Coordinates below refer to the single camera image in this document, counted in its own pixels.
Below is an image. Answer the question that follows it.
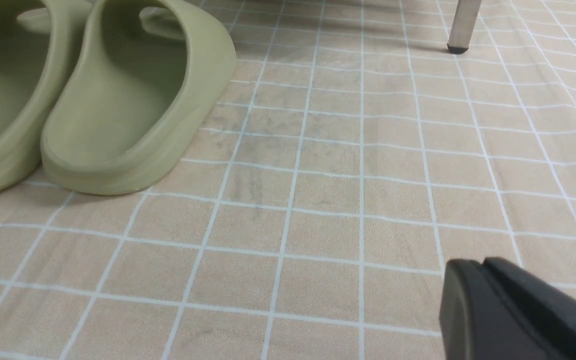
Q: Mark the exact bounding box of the green slipper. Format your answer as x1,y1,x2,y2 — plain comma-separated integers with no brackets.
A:
40,0,237,196
0,0,92,191

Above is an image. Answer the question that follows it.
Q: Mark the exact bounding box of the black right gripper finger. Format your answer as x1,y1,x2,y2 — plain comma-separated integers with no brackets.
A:
439,257,576,360

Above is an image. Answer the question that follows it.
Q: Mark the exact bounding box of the green slipper left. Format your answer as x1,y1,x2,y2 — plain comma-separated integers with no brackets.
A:
0,0,92,191

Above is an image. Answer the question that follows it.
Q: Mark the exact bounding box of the green slipper right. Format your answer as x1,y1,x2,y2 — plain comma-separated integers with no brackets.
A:
40,0,237,196

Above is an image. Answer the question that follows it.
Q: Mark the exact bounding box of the checkered beige tablecloth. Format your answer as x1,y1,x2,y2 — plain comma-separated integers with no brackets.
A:
0,0,576,360

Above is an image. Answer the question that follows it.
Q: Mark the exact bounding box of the silver metal shoe rack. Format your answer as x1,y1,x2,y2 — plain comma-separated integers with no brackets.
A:
446,0,482,55

